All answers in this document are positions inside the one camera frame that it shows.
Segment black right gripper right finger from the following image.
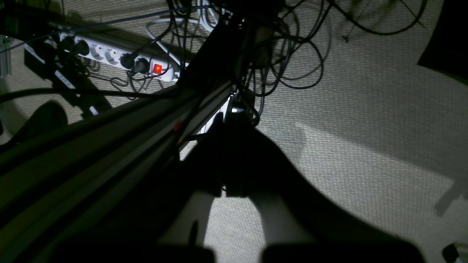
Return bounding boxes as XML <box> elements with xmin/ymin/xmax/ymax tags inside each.
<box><xmin>225</xmin><ymin>121</ymin><xmax>318</xmax><ymax>252</ymax></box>

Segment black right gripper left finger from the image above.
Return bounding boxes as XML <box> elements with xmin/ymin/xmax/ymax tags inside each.
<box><xmin>157</xmin><ymin>113</ymin><xmax>225</xmax><ymax>249</ymax></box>

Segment white power strip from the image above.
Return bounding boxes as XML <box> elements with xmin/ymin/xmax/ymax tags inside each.
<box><xmin>60</xmin><ymin>32</ymin><xmax>180</xmax><ymax>82</ymax></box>

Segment black tangled cables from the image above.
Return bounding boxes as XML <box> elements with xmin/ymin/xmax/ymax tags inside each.
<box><xmin>146</xmin><ymin>0</ymin><xmax>428</xmax><ymax>125</ymax></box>

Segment aluminium table frame rail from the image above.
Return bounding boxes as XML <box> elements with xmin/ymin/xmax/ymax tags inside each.
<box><xmin>1</xmin><ymin>84</ymin><xmax>233</xmax><ymax>263</ymax></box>

